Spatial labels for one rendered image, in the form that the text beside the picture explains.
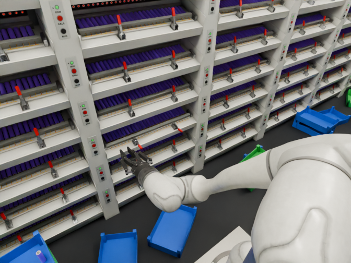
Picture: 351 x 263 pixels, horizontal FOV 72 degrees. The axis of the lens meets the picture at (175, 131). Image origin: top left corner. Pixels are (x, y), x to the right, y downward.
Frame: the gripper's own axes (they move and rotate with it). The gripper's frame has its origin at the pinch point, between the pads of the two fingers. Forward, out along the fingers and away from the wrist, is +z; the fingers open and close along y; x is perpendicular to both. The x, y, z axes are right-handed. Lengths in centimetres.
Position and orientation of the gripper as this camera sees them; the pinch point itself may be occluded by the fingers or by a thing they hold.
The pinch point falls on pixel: (127, 153)
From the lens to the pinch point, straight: 118.2
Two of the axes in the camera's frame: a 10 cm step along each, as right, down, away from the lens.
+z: -5.5, -3.7, 7.5
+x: 0.9, 8.7, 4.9
